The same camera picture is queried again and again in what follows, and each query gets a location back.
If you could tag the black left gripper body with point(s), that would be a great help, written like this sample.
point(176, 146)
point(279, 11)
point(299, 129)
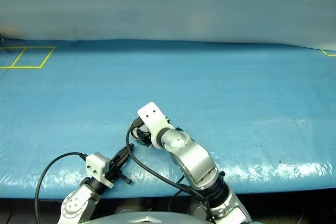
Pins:
point(114, 167)

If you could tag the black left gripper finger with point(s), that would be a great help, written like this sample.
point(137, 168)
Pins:
point(124, 152)
point(127, 156)

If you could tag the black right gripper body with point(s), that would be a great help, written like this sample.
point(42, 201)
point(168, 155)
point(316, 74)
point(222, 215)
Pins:
point(140, 133)

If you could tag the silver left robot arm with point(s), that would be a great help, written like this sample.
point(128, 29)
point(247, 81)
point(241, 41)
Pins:
point(76, 205)

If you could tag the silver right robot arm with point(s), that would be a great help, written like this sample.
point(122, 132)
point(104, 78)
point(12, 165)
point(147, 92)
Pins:
point(193, 159)

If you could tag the dark rounded shape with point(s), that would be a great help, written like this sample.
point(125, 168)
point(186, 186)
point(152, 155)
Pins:
point(126, 210)

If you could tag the grey robot torso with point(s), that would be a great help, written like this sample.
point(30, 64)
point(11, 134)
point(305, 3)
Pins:
point(149, 220)

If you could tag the yellow tape rectangle outline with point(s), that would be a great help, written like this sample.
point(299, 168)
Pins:
point(46, 57)

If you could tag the yellow tape corner mark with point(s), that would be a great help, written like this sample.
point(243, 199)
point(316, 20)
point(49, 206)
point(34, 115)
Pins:
point(328, 53)

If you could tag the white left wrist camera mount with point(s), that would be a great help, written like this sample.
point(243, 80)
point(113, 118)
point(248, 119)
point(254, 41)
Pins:
point(97, 166)

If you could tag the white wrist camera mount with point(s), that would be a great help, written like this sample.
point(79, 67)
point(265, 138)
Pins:
point(97, 166)
point(153, 119)

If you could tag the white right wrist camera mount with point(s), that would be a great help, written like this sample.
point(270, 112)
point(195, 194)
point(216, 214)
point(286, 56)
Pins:
point(153, 119)

